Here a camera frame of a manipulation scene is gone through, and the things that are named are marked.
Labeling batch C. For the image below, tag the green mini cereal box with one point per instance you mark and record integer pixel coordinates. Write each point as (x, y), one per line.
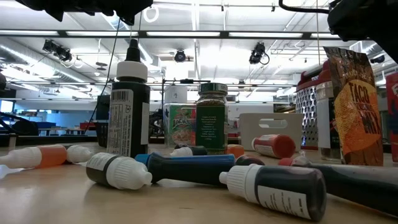
(180, 124)

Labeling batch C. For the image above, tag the blue icing gel tube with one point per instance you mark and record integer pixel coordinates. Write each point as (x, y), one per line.
(192, 169)

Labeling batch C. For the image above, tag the black overhead camera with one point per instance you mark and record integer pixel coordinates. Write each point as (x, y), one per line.
(57, 49)
(179, 56)
(257, 53)

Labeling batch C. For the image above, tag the black background monitor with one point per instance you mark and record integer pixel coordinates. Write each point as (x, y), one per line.
(102, 109)

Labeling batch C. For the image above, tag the taco seasoning mix packet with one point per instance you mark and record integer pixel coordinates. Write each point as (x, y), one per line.
(357, 124)

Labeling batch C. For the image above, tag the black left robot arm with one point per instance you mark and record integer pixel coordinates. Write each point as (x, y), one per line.
(56, 6)

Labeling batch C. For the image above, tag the dark red icing gel tube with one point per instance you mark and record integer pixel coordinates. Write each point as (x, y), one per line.
(357, 183)

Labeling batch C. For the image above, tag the black background rig frame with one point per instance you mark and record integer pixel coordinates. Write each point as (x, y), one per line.
(186, 81)

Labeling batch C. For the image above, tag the clear plastic bin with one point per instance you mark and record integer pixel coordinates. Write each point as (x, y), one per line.
(165, 109)

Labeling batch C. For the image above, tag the red background crate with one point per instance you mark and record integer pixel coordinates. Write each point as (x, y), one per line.
(88, 126)

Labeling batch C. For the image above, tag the orange-tipped food colouring bottle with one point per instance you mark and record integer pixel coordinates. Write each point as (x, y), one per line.
(276, 146)

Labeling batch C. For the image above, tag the small orange food colouring bottle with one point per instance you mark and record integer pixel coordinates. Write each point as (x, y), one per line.
(49, 155)

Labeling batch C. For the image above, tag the overhead light bar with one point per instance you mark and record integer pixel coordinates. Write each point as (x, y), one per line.
(224, 34)

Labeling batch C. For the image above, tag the black aluminium table frame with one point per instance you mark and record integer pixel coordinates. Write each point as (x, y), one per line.
(46, 140)

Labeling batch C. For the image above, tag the small green food colouring bottle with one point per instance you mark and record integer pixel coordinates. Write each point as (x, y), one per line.
(196, 151)

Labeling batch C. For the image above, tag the black-tipped food colouring bottle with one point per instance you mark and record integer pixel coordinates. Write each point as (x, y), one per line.
(129, 118)

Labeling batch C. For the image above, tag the furikake seasoning glass jar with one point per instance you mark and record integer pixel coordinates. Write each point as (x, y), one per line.
(323, 124)

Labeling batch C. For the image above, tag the green-lidded spice jar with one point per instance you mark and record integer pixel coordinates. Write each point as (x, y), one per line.
(211, 124)

